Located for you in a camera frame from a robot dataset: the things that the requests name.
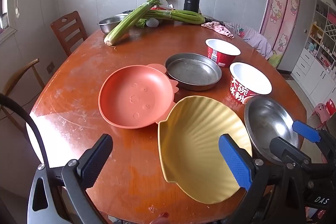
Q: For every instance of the yellow shell-shaped plate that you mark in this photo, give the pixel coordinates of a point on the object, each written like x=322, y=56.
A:
x=189, y=140

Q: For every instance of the stainless steel basin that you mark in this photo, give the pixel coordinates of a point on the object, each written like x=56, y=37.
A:
x=110, y=22

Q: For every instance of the white shelf cabinet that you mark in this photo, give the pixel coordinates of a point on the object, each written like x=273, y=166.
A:
x=315, y=56

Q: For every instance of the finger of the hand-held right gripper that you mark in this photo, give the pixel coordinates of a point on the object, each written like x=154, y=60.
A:
x=284, y=150
x=305, y=130

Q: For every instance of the person's left hand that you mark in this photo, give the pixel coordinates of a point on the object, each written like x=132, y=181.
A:
x=160, y=219

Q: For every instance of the lilac strawberry print garment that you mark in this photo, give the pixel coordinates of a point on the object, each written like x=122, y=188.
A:
x=254, y=40

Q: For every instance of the pink cloth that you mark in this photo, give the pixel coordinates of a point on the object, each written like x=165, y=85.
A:
x=220, y=29

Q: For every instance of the white foam fruit net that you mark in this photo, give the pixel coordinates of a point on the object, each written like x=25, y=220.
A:
x=152, y=22

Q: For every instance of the round metal pan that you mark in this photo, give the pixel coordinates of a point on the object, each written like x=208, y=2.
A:
x=194, y=71

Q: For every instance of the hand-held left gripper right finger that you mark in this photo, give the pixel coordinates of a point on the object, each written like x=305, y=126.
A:
x=233, y=161

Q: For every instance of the celery bunch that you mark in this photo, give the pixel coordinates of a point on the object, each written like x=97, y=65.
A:
x=123, y=26
x=178, y=16

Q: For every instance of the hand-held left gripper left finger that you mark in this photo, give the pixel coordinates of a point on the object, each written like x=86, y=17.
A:
x=95, y=161

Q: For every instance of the stainless steel bowl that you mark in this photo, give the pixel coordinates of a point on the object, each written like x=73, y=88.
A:
x=267, y=121

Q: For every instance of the red paper noodle bowl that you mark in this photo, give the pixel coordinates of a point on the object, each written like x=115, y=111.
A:
x=249, y=77
x=223, y=48

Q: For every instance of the brown wooden chair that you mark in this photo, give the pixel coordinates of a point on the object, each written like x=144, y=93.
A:
x=68, y=29

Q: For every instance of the window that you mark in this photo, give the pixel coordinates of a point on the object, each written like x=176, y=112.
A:
x=4, y=11

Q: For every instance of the light wooden armchair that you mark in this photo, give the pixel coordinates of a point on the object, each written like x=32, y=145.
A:
x=15, y=79

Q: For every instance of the white plastic bag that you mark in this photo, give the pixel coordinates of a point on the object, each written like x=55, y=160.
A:
x=165, y=2

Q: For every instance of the orange plastic plate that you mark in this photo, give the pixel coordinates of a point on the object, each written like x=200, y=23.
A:
x=131, y=98

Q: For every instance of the red plastic stool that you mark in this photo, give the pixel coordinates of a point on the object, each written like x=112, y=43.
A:
x=331, y=107

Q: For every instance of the pink cartoon cat wardrobe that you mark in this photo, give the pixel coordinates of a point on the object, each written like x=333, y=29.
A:
x=283, y=3

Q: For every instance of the pink child stool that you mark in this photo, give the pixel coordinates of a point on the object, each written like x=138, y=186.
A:
x=320, y=111

